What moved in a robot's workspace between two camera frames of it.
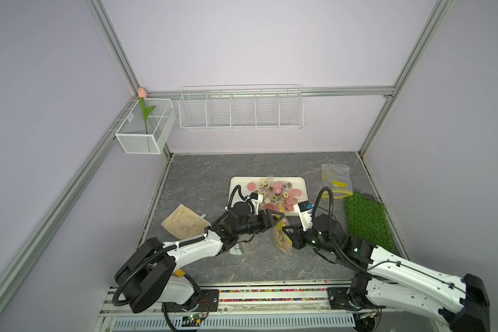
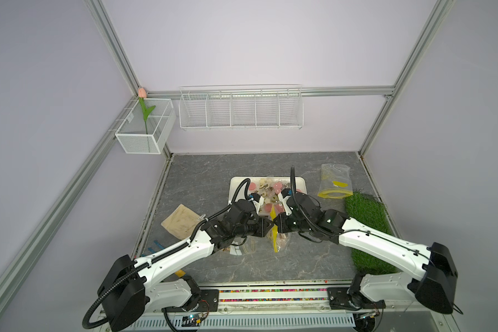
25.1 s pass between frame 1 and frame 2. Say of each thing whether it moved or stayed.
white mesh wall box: stayed
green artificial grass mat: stayed
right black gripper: moved
